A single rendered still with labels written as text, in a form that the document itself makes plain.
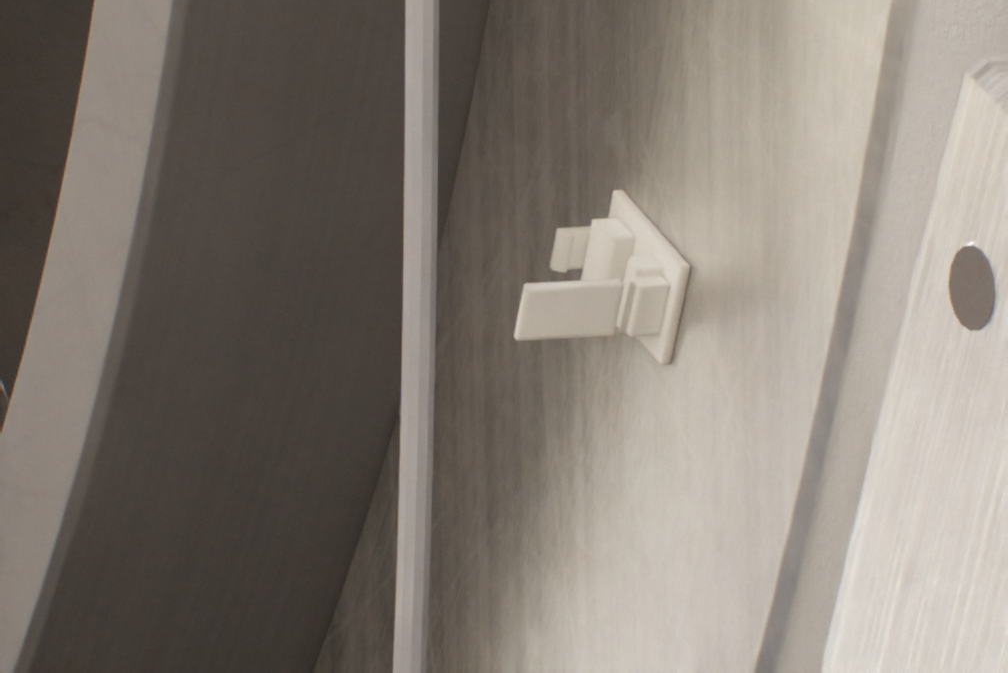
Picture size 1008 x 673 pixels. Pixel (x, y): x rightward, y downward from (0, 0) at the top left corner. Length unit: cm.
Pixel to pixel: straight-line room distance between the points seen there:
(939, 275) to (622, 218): 10
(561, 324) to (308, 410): 9
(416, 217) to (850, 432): 7
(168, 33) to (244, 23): 1
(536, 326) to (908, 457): 8
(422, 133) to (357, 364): 8
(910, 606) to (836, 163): 6
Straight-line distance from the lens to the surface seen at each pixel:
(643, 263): 95
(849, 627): 89
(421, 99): 95
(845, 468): 91
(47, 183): 185
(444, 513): 102
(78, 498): 102
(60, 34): 187
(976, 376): 86
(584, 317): 94
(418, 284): 95
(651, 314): 95
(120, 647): 104
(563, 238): 96
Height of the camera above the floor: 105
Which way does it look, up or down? 5 degrees down
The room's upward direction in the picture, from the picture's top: 1 degrees counter-clockwise
